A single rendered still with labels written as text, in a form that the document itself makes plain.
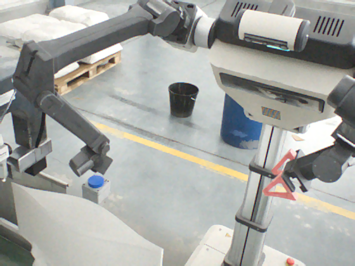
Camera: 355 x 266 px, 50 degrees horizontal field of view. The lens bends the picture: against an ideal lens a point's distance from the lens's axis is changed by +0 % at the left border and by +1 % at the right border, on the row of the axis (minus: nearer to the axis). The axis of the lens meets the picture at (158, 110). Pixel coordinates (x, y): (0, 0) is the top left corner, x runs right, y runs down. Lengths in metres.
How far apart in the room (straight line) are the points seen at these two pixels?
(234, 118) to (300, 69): 2.13
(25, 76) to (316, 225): 2.27
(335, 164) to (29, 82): 0.65
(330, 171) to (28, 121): 0.85
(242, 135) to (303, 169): 2.30
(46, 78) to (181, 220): 1.86
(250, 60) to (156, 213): 1.67
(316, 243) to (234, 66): 1.76
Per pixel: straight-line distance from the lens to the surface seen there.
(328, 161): 0.85
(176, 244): 2.41
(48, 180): 1.70
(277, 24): 0.90
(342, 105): 0.52
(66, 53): 0.85
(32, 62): 0.84
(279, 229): 2.65
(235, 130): 3.21
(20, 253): 1.90
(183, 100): 3.50
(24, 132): 1.26
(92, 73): 4.37
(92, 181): 1.46
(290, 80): 1.05
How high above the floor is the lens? 1.78
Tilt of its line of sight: 29 degrees down
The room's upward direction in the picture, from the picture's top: 4 degrees clockwise
